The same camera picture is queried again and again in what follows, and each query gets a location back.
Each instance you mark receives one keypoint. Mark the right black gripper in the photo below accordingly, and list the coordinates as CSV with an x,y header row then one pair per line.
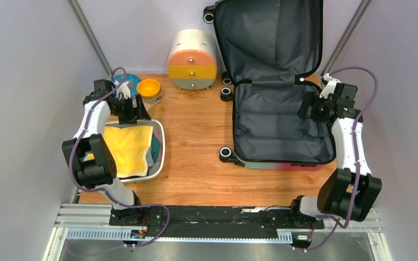
x,y
312,99

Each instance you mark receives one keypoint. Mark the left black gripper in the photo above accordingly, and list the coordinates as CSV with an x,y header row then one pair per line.
x,y
140,112

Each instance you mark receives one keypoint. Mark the white plastic basin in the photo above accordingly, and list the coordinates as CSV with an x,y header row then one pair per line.
x,y
154,171

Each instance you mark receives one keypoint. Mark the dark green garment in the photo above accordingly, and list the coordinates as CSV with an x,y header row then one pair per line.
x,y
153,155

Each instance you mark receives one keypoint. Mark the yellow towel white trim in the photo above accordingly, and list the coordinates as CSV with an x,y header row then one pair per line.
x,y
129,147

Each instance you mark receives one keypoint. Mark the pink and teal kids suitcase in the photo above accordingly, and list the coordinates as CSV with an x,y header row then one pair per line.
x,y
269,49

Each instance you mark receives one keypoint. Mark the round pastel drawer cabinet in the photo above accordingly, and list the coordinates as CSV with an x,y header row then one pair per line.
x,y
192,61

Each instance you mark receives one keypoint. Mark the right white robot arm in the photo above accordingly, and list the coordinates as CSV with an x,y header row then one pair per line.
x,y
351,190

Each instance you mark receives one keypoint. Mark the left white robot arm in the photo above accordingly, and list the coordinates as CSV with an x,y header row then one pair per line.
x,y
91,164

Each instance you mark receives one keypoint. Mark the floral patterned placemat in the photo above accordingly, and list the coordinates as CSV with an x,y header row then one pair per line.
x,y
149,103

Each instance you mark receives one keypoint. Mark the yellow bowl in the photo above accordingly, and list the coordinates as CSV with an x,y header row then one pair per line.
x,y
149,88

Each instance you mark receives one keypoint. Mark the blue polka dot plate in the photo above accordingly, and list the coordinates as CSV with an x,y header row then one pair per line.
x,y
134,80

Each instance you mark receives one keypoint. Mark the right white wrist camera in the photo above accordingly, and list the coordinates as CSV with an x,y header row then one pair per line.
x,y
330,85

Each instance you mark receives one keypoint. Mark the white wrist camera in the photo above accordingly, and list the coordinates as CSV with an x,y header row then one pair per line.
x,y
123,91
330,85

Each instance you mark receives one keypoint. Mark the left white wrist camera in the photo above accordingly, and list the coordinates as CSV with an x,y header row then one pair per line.
x,y
123,91

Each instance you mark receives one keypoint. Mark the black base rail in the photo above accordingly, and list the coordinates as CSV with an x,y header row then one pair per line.
x,y
276,224

